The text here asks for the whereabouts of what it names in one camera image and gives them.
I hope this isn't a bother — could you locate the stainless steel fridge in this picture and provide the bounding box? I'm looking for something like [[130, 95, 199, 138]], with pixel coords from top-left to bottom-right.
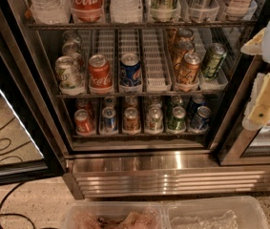
[[0, 0, 270, 198]]

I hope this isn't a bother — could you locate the red Coca-Cola bottle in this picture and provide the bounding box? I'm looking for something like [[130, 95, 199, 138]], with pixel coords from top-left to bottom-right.
[[71, 0, 103, 23]]

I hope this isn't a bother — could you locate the open glass fridge door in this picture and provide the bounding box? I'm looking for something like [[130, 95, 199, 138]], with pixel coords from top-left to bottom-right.
[[0, 0, 66, 185]]

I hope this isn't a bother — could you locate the orange tea can front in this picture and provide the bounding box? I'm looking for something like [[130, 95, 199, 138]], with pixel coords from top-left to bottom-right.
[[177, 52, 201, 84]]

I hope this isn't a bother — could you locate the orange tea can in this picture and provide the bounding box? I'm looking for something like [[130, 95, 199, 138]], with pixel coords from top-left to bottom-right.
[[177, 52, 201, 84], [173, 40, 195, 73]]

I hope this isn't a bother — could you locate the blue can bottom right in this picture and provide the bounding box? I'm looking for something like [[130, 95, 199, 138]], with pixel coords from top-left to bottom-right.
[[190, 106, 212, 131]]

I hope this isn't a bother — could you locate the orange tea can middle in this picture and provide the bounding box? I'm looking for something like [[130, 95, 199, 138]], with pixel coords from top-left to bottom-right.
[[173, 40, 195, 73]]

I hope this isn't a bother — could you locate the green can bottom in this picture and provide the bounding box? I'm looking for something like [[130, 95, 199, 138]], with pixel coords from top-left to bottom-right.
[[167, 106, 186, 132]]

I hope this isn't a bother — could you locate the empty white can tray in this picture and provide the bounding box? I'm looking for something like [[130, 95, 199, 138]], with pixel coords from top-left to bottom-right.
[[141, 29, 172, 93]]

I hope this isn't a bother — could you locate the white can bottom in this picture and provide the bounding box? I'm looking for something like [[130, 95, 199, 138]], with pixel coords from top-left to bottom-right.
[[146, 107, 163, 132]]

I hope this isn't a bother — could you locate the blue Pepsi can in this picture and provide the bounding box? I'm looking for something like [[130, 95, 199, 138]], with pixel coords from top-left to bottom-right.
[[120, 52, 141, 87]]

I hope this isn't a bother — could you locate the orange can bottom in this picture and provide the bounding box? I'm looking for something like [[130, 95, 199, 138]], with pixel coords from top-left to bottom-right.
[[123, 107, 140, 131]]

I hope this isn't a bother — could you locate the clear plastic bin right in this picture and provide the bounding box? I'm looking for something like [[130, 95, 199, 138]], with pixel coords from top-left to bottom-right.
[[164, 196, 270, 229]]

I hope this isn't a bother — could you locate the red Coca-Cola can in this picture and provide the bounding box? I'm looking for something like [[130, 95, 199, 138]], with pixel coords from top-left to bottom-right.
[[88, 54, 113, 88]]

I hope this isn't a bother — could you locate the red can bottom left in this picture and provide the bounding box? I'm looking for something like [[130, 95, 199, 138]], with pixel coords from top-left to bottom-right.
[[74, 109, 94, 134]]

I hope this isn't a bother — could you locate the white green soda can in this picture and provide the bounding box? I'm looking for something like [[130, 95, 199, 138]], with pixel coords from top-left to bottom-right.
[[55, 56, 82, 89]]

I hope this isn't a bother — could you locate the silver can behind left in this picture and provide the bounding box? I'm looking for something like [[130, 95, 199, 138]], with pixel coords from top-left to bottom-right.
[[62, 31, 84, 68]]

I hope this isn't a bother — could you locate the plastic bin with wrappers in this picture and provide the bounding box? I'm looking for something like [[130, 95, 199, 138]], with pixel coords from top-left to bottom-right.
[[59, 201, 166, 229]]

